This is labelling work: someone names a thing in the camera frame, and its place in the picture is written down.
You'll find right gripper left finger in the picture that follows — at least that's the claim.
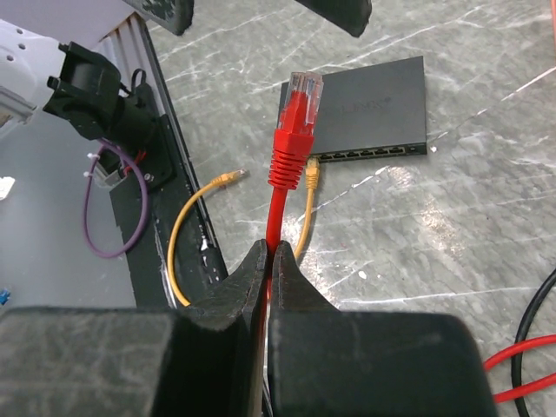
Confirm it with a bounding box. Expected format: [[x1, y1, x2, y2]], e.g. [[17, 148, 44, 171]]
[[1, 240, 268, 416]]

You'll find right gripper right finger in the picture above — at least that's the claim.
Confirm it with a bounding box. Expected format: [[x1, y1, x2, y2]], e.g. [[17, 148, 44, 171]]
[[268, 242, 497, 416]]

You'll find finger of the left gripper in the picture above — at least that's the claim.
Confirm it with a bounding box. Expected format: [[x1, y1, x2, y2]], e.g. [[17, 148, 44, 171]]
[[296, 0, 373, 37], [124, 0, 195, 36]]

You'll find red ethernet cable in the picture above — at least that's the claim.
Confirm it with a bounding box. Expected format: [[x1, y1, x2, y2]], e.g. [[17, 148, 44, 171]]
[[260, 69, 556, 405]]

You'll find black network switch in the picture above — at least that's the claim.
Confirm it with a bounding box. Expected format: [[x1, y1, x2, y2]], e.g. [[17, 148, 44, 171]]
[[279, 55, 428, 164]]

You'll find yellow ethernet cable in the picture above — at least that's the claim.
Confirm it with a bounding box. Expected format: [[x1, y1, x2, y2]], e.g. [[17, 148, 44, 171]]
[[167, 156, 321, 308]]

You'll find aluminium table frame rail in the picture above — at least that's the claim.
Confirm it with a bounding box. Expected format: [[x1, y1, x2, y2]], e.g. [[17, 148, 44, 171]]
[[96, 14, 175, 122]]

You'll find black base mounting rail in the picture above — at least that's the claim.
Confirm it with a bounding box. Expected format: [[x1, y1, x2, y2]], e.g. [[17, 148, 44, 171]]
[[126, 69, 228, 308]]

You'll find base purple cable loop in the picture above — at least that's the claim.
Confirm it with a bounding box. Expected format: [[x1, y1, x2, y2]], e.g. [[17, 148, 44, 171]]
[[82, 142, 151, 260]]

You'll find black ethernet cable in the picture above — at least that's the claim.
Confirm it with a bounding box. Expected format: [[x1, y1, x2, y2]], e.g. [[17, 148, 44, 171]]
[[510, 267, 556, 417]]

